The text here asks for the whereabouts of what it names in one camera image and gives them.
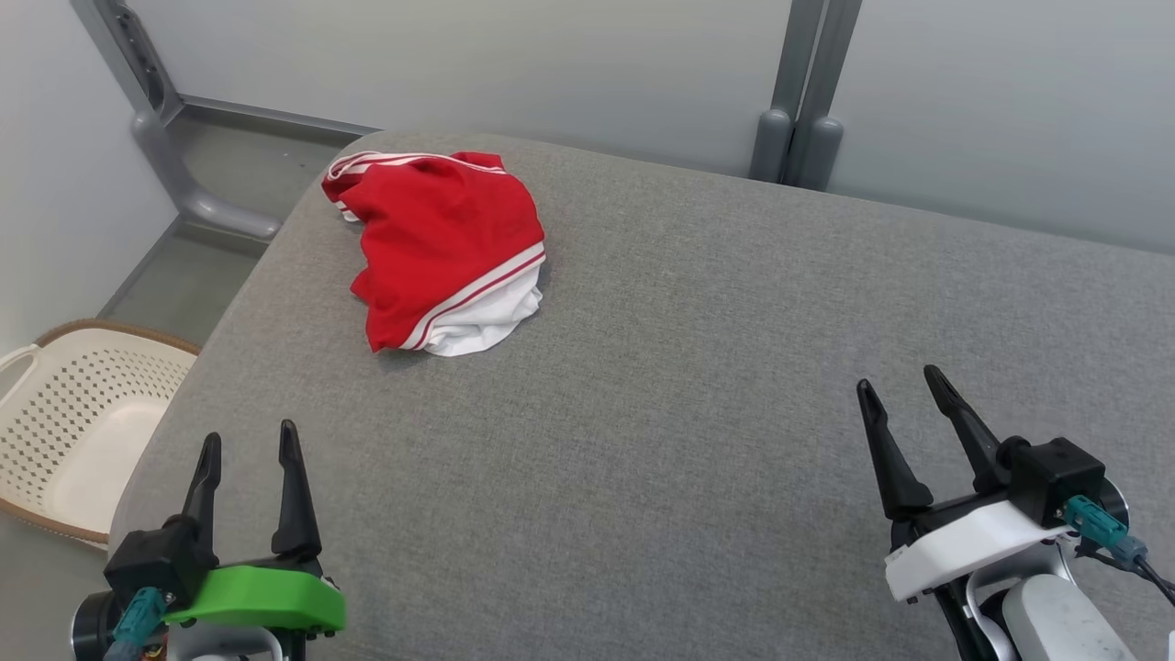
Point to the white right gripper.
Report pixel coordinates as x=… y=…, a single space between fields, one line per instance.
x=964 y=546

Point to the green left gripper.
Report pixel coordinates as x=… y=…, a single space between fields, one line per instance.
x=257 y=597

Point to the red and white t-shirt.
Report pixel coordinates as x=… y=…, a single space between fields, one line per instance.
x=441 y=239

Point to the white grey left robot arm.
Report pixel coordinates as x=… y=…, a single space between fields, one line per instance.
x=220 y=647

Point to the cream plastic laundry basket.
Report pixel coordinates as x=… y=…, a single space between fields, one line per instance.
x=83 y=431

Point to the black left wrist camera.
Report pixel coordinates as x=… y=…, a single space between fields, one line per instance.
x=156 y=560

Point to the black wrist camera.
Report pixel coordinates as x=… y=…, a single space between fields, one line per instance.
x=1056 y=473
x=156 y=560

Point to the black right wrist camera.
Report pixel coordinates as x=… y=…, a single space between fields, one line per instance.
x=1056 y=473

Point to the grey slotted corner post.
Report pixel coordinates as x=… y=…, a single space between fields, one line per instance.
x=161 y=147

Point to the grey partition base rail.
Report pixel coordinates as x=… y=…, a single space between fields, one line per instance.
x=275 y=117

